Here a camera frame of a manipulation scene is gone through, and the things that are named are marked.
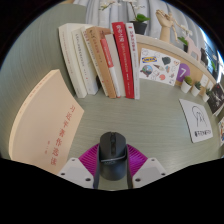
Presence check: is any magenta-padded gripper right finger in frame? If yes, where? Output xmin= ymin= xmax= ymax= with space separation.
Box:
xmin=126 ymin=143 xmax=168 ymax=189

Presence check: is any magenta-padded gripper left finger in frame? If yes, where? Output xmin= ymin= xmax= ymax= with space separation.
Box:
xmin=57 ymin=143 xmax=101 ymax=190

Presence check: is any dark grey computer mouse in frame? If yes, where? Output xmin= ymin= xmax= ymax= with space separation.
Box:
xmin=98 ymin=131 xmax=129 ymax=182

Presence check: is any white printed mouse pad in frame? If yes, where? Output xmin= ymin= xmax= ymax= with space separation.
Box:
xmin=178 ymin=98 xmax=214 ymax=144

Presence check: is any beige book with red text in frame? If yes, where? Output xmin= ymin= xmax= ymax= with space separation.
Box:
xmin=8 ymin=68 xmax=85 ymax=176

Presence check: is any colourful picture booklet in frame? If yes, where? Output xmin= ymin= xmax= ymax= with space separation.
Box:
xmin=218 ymin=116 xmax=224 ymax=147

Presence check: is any spiky succulent in white pot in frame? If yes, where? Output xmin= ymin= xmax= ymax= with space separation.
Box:
xmin=202 ymin=88 xmax=212 ymax=103

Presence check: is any white sticker sheet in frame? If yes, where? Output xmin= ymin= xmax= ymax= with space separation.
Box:
xmin=138 ymin=47 xmax=182 ymax=87

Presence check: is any purple round number sticker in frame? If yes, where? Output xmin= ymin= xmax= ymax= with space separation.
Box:
xmin=175 ymin=63 xmax=192 ymax=83

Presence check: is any tan kraft book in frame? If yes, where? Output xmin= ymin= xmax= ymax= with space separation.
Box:
xmin=85 ymin=26 xmax=118 ymax=99

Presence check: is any thick white book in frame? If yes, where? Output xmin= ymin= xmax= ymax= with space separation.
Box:
xmin=58 ymin=23 xmax=88 ymax=99

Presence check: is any red and white thin book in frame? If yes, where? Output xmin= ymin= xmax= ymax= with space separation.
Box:
xmin=99 ymin=37 xmax=122 ymax=98

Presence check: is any wooden desk back panel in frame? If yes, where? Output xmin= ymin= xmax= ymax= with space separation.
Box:
xmin=134 ymin=33 xmax=224 ymax=101

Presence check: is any large black horse figurine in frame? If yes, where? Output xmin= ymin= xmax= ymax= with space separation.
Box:
xmin=199 ymin=46 xmax=210 ymax=66

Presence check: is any white orchid in black pot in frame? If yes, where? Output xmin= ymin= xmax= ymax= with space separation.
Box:
xmin=177 ymin=24 xmax=194 ymax=53
xmin=99 ymin=0 xmax=151 ymax=36

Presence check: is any wooden mannequin figure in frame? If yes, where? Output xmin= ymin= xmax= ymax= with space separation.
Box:
xmin=169 ymin=18 xmax=184 ymax=43

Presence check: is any wooden hand model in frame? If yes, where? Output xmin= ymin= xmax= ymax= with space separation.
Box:
xmin=155 ymin=9 xmax=176 ymax=43

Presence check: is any pale grey curtain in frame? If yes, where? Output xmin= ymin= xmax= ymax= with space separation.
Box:
xmin=73 ymin=0 xmax=201 ymax=44

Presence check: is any white wall socket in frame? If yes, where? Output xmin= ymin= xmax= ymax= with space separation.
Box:
xmin=199 ymin=73 xmax=210 ymax=88

